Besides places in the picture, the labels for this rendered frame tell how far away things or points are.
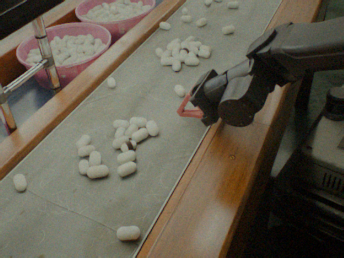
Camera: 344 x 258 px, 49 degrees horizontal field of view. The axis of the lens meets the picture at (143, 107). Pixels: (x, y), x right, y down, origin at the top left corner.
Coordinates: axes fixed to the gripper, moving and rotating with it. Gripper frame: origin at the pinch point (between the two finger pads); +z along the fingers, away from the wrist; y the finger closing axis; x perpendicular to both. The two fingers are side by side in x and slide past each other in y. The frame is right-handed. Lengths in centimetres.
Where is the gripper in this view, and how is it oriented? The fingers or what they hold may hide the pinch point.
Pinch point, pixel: (181, 112)
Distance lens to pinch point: 77.4
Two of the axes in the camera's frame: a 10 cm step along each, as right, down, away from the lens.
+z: -6.0, 3.6, 7.1
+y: -4.6, 5.7, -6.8
